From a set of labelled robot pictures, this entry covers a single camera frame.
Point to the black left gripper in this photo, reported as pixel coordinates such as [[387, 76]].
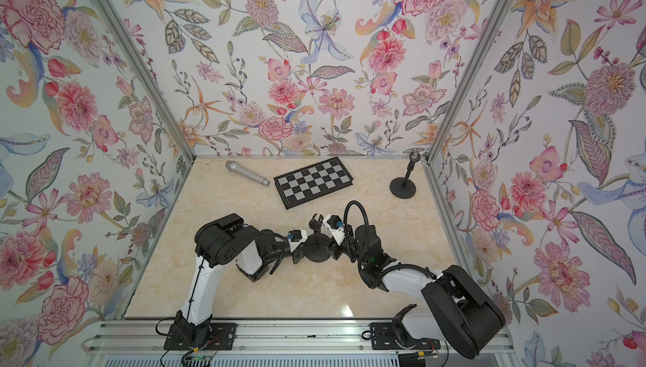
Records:
[[299, 252]]

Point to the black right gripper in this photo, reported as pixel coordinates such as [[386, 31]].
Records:
[[330, 247]]

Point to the black round disc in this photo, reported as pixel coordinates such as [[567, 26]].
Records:
[[314, 255]]

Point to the black round stand base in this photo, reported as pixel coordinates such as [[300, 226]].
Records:
[[403, 188]]

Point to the black microphone stand pole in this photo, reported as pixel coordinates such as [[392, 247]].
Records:
[[409, 171]]

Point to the black microphone clip holder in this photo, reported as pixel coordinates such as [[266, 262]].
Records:
[[415, 157]]

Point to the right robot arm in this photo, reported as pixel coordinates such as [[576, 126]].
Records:
[[450, 306]]

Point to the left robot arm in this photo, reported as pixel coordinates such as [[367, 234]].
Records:
[[228, 226]]

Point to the silver handheld microphone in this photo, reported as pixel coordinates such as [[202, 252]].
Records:
[[235, 167]]

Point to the black white chessboard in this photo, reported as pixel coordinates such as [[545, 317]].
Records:
[[312, 182]]

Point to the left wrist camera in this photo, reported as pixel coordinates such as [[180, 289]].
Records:
[[296, 238]]

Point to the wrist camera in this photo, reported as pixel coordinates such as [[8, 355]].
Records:
[[335, 220], [296, 238]]

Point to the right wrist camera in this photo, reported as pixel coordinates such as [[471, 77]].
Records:
[[335, 220]]

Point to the aluminium front rail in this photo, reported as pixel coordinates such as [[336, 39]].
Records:
[[276, 342]]

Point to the right aluminium corner post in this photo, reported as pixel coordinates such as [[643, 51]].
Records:
[[472, 70]]

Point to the aluminium corner post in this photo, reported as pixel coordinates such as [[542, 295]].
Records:
[[116, 25], [472, 70]]

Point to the left aluminium corner post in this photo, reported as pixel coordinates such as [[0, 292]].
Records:
[[116, 25]]

